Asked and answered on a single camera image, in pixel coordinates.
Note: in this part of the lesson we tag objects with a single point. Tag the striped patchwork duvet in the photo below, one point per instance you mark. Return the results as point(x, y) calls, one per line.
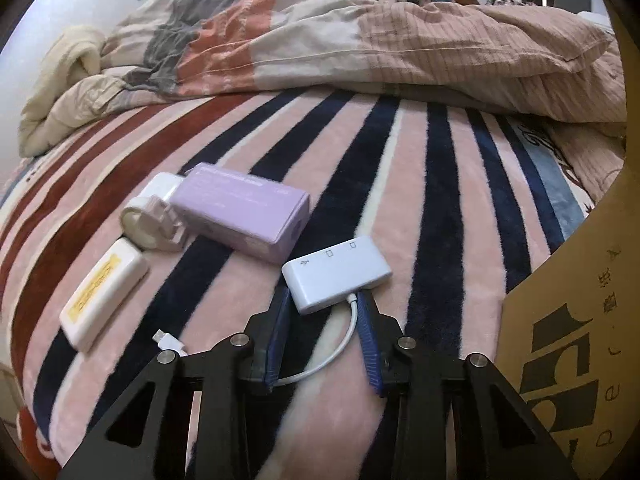
point(380, 45)

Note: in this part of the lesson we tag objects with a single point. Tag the striped fleece blanket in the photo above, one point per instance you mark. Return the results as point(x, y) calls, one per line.
point(280, 200)

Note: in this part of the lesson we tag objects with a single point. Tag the cardboard box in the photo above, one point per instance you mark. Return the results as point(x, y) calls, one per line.
point(570, 310)

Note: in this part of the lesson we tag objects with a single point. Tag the pink and white tape dispenser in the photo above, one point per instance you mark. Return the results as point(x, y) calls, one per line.
point(152, 225)

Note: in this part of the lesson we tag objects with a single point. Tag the white plug adapter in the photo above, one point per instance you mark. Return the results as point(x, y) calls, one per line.
point(161, 186)

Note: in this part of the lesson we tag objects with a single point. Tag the cream fleece blanket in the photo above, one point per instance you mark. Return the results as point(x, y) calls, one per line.
point(65, 85)

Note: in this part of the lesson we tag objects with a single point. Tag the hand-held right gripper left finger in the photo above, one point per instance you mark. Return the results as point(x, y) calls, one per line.
point(278, 332)

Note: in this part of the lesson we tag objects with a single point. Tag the white charger with yellow label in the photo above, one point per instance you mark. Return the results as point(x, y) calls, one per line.
point(103, 295)

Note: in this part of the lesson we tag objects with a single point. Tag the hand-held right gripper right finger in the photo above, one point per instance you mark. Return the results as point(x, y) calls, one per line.
point(369, 345)

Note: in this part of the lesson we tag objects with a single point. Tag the purple power bank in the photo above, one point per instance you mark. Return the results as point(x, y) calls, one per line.
point(240, 212)

